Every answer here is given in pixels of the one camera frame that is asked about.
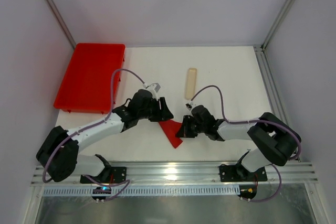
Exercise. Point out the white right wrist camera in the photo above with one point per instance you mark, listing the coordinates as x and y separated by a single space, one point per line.
190 105

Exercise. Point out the aluminium right side rail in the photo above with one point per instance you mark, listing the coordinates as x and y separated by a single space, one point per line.
272 92

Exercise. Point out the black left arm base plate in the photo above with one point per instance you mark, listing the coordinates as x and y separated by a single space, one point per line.
112 175

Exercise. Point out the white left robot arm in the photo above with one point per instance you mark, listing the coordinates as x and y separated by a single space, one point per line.
60 156

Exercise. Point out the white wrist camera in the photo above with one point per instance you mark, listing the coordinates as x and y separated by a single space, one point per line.
153 89
190 105

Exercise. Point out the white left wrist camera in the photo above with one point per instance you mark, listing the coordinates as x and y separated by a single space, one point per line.
153 89

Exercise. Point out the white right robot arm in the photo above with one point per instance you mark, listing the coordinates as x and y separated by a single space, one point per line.
275 141

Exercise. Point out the right black controller board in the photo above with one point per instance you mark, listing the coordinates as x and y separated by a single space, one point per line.
247 192

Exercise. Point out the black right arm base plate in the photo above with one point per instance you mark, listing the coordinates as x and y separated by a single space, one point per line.
237 173

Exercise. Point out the aluminium rail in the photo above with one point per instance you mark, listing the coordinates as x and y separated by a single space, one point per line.
272 92
192 173

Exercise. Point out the left black controller board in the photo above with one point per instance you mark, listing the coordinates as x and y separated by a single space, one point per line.
100 194

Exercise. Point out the aluminium corner post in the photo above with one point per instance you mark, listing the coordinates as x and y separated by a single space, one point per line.
284 10
59 19

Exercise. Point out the beige utensil holder tray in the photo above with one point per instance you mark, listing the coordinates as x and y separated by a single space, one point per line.
190 85

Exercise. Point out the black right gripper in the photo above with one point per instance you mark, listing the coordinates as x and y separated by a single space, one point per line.
189 125

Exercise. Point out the white slotted cable duct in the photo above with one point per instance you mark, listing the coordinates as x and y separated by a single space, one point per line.
154 190

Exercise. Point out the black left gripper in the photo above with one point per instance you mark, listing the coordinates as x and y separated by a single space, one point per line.
159 108

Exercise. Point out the red plastic tray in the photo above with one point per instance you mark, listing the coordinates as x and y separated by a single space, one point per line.
86 85

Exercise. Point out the left aluminium corner post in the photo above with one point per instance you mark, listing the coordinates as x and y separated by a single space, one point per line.
59 19

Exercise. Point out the right aluminium corner post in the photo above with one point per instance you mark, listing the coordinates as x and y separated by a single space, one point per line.
284 10

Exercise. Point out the aluminium front rail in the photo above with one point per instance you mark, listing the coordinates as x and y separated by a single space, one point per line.
192 173

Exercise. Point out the black controller board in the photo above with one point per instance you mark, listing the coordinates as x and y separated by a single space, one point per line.
100 194
247 192

